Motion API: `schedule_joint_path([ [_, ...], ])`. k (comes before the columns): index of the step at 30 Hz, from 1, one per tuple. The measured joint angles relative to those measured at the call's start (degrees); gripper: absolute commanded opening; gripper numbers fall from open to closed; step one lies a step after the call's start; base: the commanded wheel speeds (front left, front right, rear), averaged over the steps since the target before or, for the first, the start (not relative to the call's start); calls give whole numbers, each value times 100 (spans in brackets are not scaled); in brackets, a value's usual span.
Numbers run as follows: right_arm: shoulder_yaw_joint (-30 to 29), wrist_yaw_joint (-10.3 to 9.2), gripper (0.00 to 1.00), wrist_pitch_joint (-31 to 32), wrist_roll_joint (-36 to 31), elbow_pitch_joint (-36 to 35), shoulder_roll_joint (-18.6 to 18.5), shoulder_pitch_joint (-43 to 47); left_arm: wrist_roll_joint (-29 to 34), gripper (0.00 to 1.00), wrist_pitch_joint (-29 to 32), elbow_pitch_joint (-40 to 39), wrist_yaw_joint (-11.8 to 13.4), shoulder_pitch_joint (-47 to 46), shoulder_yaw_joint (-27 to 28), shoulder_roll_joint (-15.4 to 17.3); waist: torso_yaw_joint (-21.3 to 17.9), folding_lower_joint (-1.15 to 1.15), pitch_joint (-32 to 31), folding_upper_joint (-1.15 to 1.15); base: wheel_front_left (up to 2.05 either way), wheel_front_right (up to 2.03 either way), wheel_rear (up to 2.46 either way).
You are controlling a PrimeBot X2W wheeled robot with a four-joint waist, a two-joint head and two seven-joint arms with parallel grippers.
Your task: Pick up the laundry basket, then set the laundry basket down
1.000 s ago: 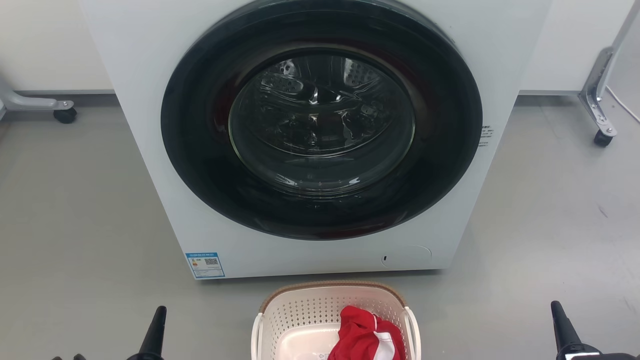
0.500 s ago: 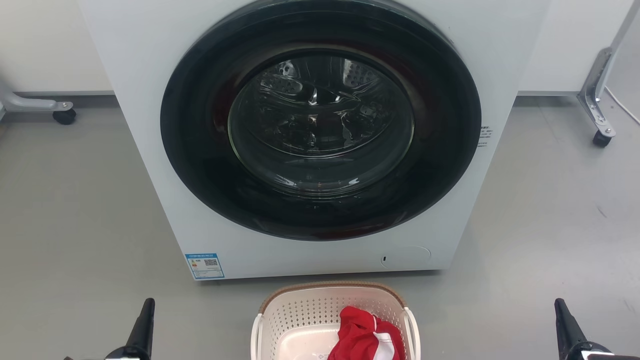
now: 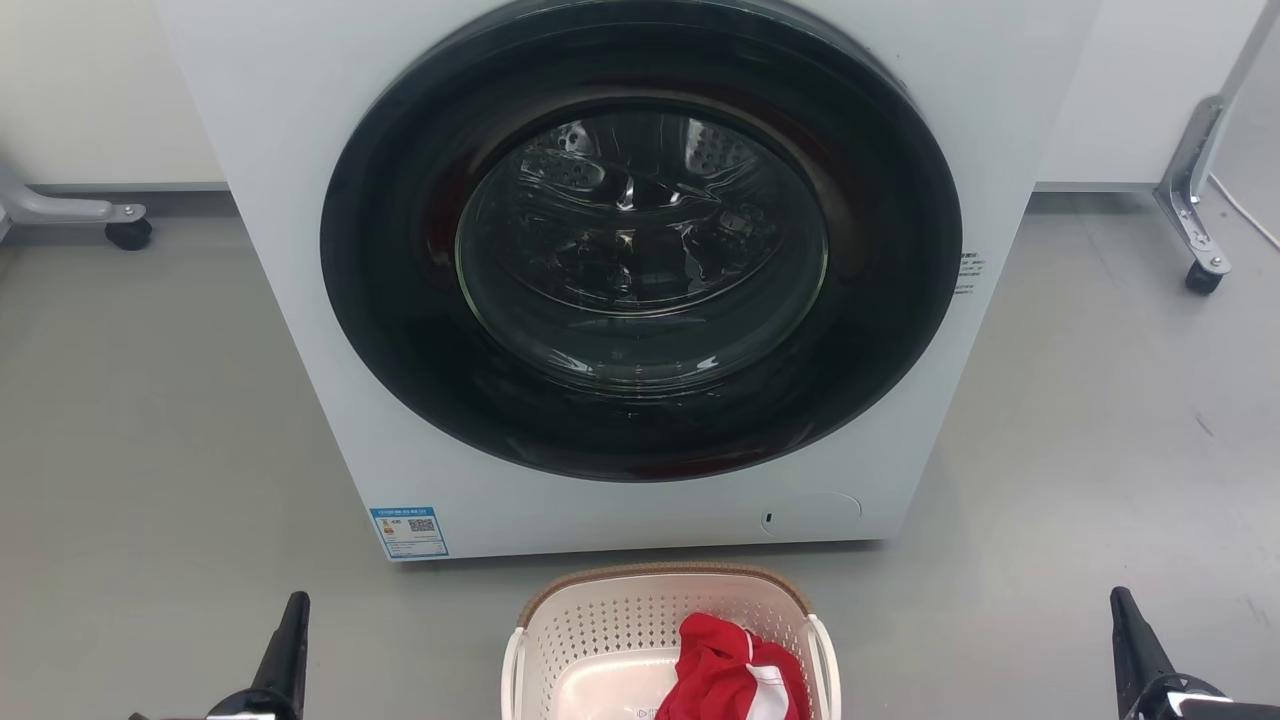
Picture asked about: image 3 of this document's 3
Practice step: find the right grey caster leg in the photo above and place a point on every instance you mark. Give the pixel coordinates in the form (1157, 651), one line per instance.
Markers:
(1195, 165)

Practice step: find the blue white energy label sticker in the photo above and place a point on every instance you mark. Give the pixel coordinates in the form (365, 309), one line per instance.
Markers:
(408, 532)

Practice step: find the red and white garment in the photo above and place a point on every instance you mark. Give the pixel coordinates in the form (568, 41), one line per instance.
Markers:
(720, 670)

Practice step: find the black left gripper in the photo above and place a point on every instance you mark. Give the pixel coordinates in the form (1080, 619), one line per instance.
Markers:
(255, 706)

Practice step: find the grey caster leg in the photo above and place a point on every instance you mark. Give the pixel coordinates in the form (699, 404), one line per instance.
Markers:
(60, 208)
(1195, 165)

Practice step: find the black caster wheel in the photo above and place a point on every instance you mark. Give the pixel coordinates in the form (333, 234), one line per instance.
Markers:
(1203, 278)
(130, 235)

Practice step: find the round filter cover flap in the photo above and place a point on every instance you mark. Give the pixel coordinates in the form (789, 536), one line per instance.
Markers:
(815, 512)

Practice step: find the black text side sticker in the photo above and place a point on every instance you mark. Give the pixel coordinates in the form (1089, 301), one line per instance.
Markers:
(970, 273)

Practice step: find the white front-load washing machine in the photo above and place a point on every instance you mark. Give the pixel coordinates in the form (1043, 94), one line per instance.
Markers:
(300, 300)

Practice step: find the left grey caster leg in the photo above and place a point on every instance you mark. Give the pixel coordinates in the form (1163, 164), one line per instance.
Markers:
(60, 208)

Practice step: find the white perforated laundry basket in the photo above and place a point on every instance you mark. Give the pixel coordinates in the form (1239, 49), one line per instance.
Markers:
(600, 630)

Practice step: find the black round washing machine door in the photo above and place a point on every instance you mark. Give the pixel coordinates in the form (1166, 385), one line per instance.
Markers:
(400, 300)

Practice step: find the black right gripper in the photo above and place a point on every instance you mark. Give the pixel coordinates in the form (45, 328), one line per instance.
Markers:
(1190, 702)

